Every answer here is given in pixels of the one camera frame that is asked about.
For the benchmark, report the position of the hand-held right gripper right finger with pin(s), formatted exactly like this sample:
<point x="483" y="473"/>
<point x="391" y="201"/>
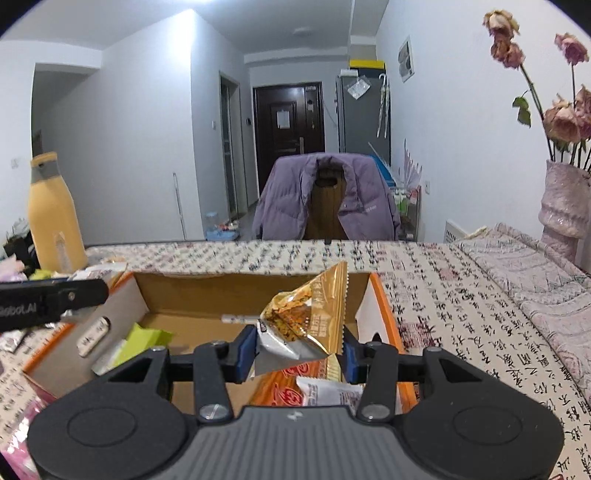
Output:
<point x="349" y="362"/>

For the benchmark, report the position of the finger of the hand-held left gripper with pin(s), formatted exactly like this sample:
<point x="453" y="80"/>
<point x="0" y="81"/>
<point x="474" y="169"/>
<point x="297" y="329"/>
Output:
<point x="83" y="293"/>

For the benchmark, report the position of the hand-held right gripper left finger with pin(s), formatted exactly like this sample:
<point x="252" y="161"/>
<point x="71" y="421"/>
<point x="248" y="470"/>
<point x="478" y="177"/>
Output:
<point x="247" y="353"/>

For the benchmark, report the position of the white snack packet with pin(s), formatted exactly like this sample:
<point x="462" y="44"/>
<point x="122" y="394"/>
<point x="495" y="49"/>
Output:
<point x="328" y="392"/>
<point x="92" y="337"/>

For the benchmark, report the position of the orange red snack packet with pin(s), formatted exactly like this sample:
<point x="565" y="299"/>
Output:
<point x="281" y="392"/>

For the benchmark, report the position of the gold speckled snack packet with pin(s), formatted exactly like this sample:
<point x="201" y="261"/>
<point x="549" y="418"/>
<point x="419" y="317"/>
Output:
<point x="304" y="314"/>

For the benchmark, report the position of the lime green snack packet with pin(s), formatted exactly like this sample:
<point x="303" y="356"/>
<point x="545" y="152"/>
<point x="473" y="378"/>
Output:
<point x="138" y="339"/>

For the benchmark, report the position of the orange cardboard box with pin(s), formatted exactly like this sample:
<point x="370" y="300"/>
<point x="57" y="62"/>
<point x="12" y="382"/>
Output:
<point x="194" y="286"/>

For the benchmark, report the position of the lilac plastic bag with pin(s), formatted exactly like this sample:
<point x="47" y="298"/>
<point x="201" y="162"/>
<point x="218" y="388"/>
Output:
<point x="11" y="271"/>

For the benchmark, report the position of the yellow bottle with grey collar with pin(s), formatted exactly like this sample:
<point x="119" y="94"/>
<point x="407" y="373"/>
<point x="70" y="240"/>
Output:
<point x="55" y="221"/>

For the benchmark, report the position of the blue plastic container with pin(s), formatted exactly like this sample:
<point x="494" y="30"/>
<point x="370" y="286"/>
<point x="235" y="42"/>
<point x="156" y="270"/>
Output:
<point x="219" y="233"/>

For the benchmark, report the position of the wooden chair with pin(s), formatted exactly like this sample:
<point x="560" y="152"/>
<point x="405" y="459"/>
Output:
<point x="325" y="212"/>

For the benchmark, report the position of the purple padded jacket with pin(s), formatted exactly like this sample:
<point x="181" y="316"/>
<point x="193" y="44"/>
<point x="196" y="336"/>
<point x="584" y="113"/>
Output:
<point x="286" y="203"/>

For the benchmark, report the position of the metal storage rack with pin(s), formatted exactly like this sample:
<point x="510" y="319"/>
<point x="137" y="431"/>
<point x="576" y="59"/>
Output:
<point x="406" y="207"/>

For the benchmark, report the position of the light blue folding rack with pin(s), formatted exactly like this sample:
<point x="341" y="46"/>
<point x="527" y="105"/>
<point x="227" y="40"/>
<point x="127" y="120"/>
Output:
<point x="383" y="166"/>

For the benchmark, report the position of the pink quilted blanket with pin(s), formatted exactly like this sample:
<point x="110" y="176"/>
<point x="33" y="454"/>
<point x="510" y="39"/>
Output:
<point x="531" y="277"/>

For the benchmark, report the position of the grey side door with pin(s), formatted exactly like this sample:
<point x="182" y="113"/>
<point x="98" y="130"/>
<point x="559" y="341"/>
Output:
<point x="228" y="152"/>

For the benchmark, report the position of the dark entrance door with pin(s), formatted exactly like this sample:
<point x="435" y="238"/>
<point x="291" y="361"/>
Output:
<point x="270" y="152"/>

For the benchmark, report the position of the white paper notice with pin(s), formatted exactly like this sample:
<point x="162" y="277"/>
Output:
<point x="284" y="118"/>

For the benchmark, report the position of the grey refrigerator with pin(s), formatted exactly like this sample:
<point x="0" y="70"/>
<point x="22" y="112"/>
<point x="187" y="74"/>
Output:
<point x="358" y="124"/>

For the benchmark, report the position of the white folded umbrella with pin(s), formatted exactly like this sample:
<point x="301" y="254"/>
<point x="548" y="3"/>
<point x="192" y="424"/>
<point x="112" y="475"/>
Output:
<point x="383" y="106"/>

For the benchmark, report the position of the pink textured vase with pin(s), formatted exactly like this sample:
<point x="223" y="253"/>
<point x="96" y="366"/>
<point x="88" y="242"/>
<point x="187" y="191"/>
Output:
<point x="563" y="207"/>

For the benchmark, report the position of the clear plastic pouch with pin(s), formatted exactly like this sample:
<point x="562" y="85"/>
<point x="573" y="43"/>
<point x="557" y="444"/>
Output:
<point x="358" y="88"/>

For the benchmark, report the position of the yellow and black box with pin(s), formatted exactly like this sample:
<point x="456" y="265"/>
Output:
<point x="367" y="65"/>

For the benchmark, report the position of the dried pink roses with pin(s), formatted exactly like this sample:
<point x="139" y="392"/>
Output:
<point x="561" y="124"/>

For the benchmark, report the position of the white wall heater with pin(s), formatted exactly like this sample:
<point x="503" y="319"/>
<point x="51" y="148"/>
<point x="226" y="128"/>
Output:
<point x="455" y="230"/>

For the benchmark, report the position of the pink wall decal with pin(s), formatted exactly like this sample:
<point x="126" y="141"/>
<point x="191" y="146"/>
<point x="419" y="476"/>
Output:
<point x="411" y="170"/>

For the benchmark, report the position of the framed wall picture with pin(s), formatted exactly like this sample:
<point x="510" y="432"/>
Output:
<point x="406" y="59"/>

